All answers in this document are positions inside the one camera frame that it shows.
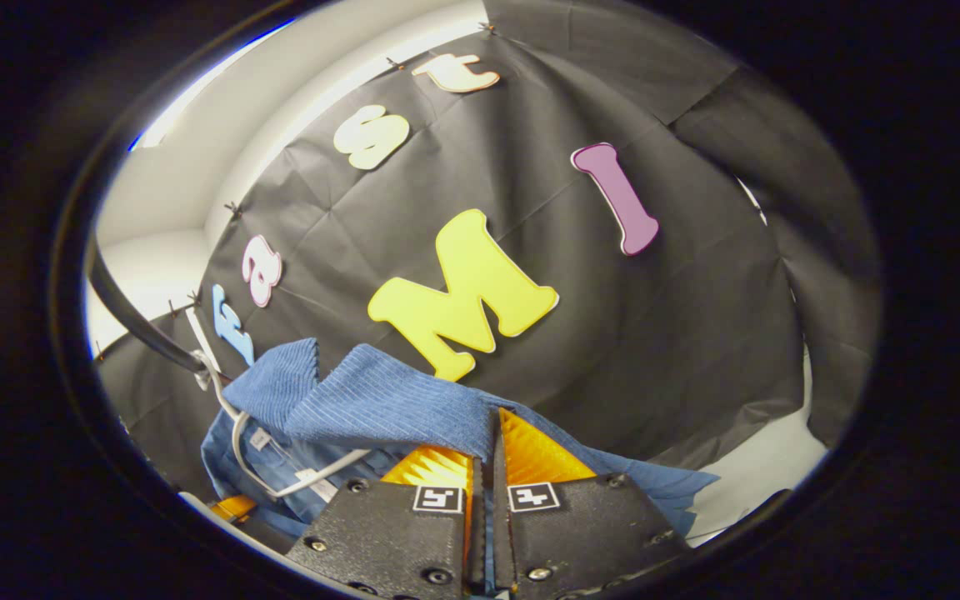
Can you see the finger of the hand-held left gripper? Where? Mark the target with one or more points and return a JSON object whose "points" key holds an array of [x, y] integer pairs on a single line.
{"points": [[234, 507]]}

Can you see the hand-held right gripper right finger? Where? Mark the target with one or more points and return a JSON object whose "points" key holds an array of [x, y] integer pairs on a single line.
{"points": [[500, 533]]}

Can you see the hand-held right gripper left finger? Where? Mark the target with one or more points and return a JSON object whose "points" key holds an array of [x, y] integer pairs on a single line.
{"points": [[477, 542]]}

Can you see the blue shirt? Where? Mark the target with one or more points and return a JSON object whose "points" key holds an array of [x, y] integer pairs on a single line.
{"points": [[380, 400]]}

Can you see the white clothes hanger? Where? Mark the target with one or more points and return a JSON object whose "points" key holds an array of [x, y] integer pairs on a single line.
{"points": [[330, 470]]}

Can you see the black clothes rack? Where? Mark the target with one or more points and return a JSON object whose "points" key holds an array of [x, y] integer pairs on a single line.
{"points": [[134, 322]]}

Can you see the black backdrop cloth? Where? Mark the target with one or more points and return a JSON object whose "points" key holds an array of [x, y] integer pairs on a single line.
{"points": [[655, 350]]}

